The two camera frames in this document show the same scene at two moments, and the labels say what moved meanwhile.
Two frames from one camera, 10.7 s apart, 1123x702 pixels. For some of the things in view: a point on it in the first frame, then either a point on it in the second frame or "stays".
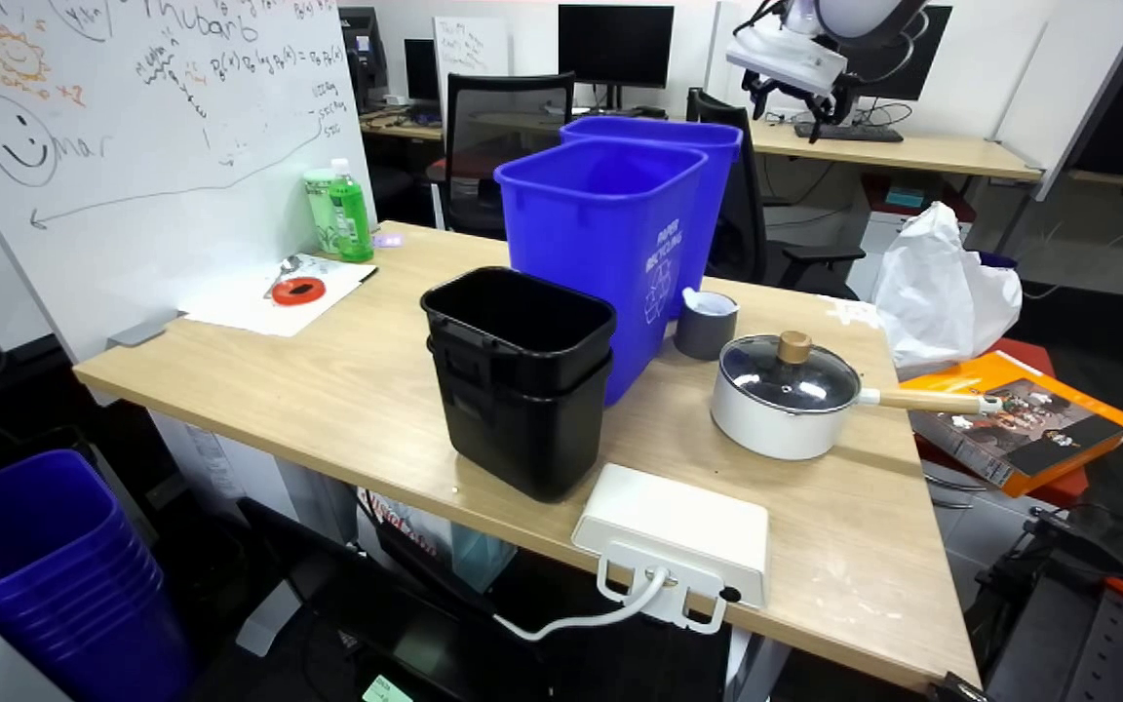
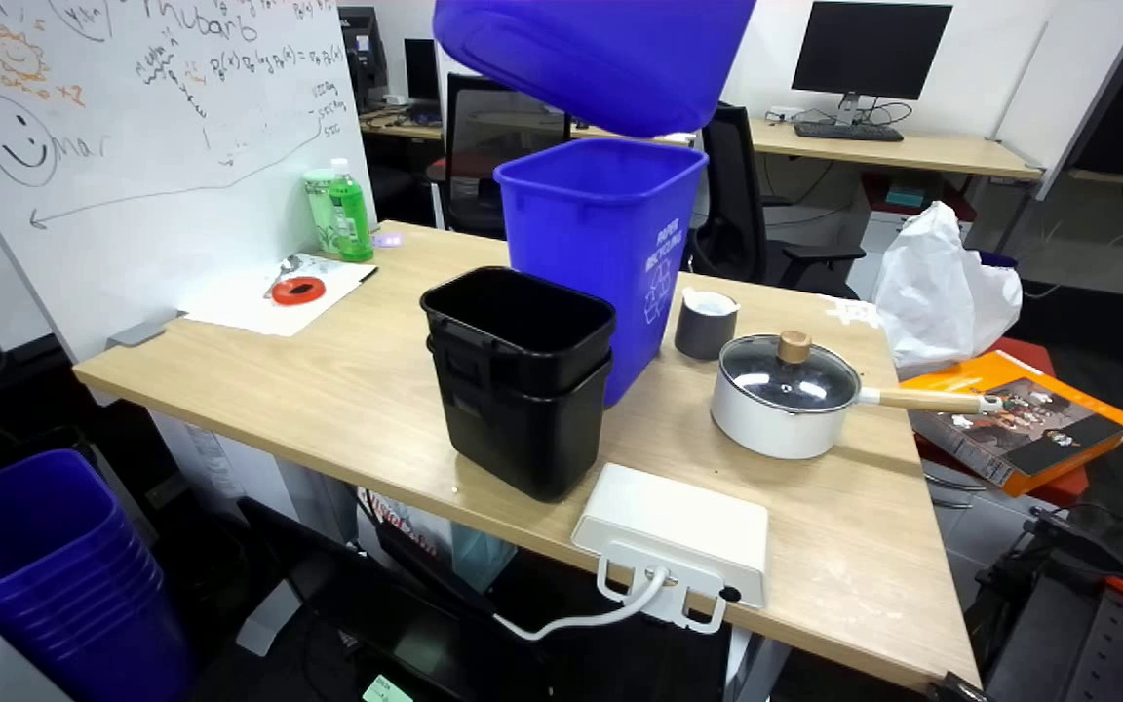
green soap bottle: [346, 221] stays
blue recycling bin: [674, 134] → [636, 66]
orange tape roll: [297, 291] stays
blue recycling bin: [610, 225] stays
